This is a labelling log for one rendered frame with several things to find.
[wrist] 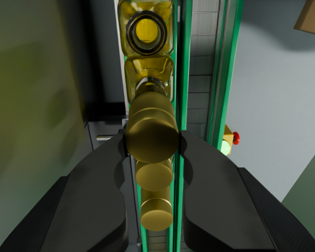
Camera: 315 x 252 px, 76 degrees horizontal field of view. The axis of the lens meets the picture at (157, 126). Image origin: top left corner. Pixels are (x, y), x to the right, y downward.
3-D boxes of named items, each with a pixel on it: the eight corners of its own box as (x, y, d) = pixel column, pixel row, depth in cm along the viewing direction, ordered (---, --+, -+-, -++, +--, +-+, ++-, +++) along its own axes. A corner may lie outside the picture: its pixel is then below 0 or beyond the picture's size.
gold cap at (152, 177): (135, 136, 21) (132, 163, 17) (169, 134, 21) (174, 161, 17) (138, 163, 22) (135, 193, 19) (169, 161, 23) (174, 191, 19)
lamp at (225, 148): (213, 139, 56) (216, 145, 54) (229, 138, 57) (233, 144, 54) (211, 152, 59) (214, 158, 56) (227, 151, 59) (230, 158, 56)
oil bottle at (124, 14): (130, 6, 36) (111, -6, 17) (162, 5, 36) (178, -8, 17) (133, 40, 38) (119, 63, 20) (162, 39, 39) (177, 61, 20)
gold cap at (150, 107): (127, 92, 15) (119, 118, 11) (173, 90, 15) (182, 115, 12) (131, 133, 17) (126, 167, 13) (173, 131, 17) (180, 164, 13)
